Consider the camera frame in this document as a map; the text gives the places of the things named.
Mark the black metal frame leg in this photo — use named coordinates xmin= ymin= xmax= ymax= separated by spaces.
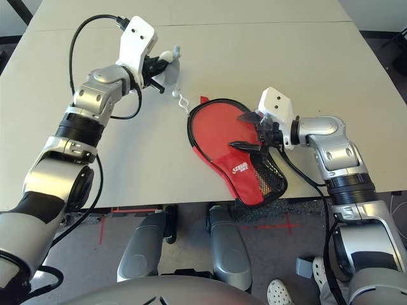
xmin=18 ymin=0 xmax=34 ymax=18

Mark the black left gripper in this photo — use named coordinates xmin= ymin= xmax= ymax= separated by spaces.
xmin=141 ymin=55 xmax=171 ymax=94

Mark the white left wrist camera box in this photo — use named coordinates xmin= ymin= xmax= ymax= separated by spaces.
xmin=115 ymin=15 xmax=159 ymax=89

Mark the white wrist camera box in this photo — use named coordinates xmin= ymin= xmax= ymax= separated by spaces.
xmin=115 ymin=15 xmax=159 ymax=89
xmin=257 ymin=87 xmax=295 ymax=150

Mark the grey left robot leg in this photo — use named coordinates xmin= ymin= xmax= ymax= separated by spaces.
xmin=116 ymin=205 xmax=177 ymax=283

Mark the white floor cable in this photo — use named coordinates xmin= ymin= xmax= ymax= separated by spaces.
xmin=390 ymin=192 xmax=407 ymax=217

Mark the grey robot torso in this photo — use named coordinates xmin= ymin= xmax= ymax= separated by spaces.
xmin=68 ymin=274 xmax=265 ymax=305

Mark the small grey box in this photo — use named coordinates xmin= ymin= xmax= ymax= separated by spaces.
xmin=295 ymin=257 xmax=315 ymax=278

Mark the red black paddle case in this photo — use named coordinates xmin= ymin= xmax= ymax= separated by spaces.
xmin=186 ymin=94 xmax=289 ymax=208

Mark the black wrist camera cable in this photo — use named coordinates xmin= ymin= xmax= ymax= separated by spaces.
xmin=68 ymin=14 xmax=142 ymax=121
xmin=275 ymin=148 xmax=338 ymax=305

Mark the white perforated clog shoe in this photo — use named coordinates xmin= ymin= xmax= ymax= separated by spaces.
xmin=266 ymin=278 xmax=295 ymax=305
xmin=311 ymin=256 xmax=327 ymax=287

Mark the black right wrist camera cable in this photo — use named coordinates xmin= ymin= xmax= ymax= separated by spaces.
xmin=275 ymin=148 xmax=338 ymax=305

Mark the black left wrist camera cable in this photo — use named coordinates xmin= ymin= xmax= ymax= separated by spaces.
xmin=68 ymin=14 xmax=142 ymax=121

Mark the grey robot leg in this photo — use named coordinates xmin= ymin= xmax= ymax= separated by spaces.
xmin=116 ymin=205 xmax=177 ymax=283
xmin=206 ymin=205 xmax=252 ymax=292

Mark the dark foam floor mat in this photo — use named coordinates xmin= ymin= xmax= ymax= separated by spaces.
xmin=231 ymin=198 xmax=289 ymax=228

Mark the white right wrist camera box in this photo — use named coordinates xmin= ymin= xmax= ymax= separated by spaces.
xmin=257 ymin=87 xmax=295 ymax=150

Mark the grey right robot leg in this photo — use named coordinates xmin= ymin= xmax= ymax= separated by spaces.
xmin=206 ymin=205 xmax=252 ymax=292

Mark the grey plush whale keychain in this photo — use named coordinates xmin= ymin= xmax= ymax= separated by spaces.
xmin=158 ymin=45 xmax=192 ymax=116

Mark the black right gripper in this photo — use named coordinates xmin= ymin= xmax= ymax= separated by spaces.
xmin=229 ymin=111 xmax=284 ymax=153

